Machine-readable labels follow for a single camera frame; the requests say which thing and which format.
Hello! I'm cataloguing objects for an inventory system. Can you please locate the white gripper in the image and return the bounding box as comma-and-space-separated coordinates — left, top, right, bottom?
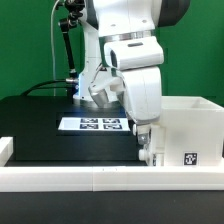
104, 36, 164, 145

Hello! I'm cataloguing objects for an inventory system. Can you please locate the white drawer with knob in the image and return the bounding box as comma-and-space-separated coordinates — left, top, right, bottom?
138, 149, 164, 166

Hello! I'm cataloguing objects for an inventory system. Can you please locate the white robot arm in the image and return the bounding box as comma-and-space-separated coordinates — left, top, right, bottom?
74, 0, 190, 145

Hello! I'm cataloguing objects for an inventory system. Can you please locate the white drawer cabinet box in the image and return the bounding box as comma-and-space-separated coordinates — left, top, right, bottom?
155, 96, 224, 167

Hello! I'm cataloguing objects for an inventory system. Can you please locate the fiducial marker sheet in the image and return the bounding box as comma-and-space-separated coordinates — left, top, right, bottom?
58, 117, 130, 131

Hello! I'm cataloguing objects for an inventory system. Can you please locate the white L-shaped barrier fence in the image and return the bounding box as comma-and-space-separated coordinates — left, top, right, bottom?
0, 137, 224, 192

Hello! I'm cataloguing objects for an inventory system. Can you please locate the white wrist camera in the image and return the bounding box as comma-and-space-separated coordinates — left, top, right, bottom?
88, 67, 123, 108

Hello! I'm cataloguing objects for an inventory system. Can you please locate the black base cable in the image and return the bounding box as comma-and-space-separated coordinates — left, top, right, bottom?
20, 78, 80, 97

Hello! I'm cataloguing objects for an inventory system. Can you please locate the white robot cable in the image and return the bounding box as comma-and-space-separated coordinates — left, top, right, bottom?
49, 0, 68, 88

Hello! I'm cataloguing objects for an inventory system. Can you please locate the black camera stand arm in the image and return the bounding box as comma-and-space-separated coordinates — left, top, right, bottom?
55, 0, 88, 85

